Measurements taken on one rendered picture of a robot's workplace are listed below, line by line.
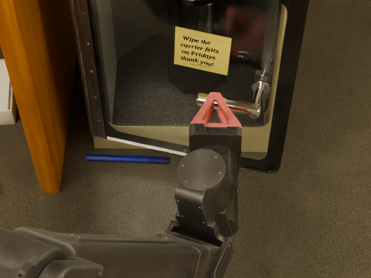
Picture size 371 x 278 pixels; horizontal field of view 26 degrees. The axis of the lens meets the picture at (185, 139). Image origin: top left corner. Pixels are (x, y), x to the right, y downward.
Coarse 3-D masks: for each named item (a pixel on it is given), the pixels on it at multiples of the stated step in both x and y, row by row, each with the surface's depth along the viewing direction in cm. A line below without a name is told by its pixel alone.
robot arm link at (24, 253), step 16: (0, 240) 60; (16, 240) 60; (32, 240) 60; (0, 256) 58; (16, 256) 58; (32, 256) 58; (48, 256) 59; (64, 256) 61; (0, 272) 57; (16, 272) 57; (32, 272) 57
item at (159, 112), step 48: (96, 0) 105; (144, 0) 103; (192, 0) 101; (240, 0) 99; (288, 0) 97; (96, 48) 113; (144, 48) 111; (240, 48) 106; (288, 48) 103; (144, 96) 120; (192, 96) 117; (240, 96) 114; (288, 96) 111; (144, 144) 130
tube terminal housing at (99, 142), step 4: (96, 136) 134; (96, 140) 135; (100, 140) 135; (104, 140) 135; (108, 140) 135; (96, 144) 136; (100, 144) 136; (104, 144) 136; (108, 144) 136; (112, 144) 135; (116, 144) 135; (120, 144) 135; (124, 144) 135; (128, 144) 135; (132, 148) 137; (136, 148) 136; (140, 148) 136; (144, 148) 136; (148, 148) 136
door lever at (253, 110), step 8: (256, 88) 111; (264, 88) 111; (200, 96) 109; (256, 96) 109; (200, 104) 109; (216, 104) 109; (232, 104) 108; (240, 104) 108; (248, 104) 108; (256, 104) 108; (232, 112) 109; (240, 112) 108; (248, 112) 108; (256, 112) 108
